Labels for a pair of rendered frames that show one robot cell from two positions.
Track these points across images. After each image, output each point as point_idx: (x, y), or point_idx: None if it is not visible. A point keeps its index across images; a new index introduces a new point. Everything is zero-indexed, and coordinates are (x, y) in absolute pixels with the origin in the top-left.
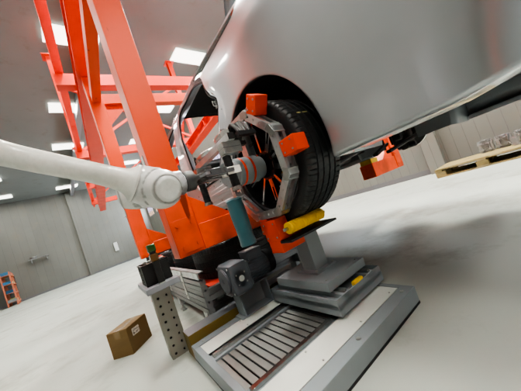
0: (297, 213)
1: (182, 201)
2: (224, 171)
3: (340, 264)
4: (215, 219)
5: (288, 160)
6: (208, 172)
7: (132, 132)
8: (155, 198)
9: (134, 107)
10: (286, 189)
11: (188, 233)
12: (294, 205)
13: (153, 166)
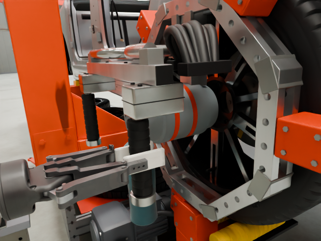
0: (241, 221)
1: (60, 102)
2: (117, 182)
3: None
4: (108, 137)
5: (278, 163)
6: (65, 198)
7: None
8: None
9: None
10: (245, 206)
11: (60, 153)
12: (242, 208)
13: (16, 30)
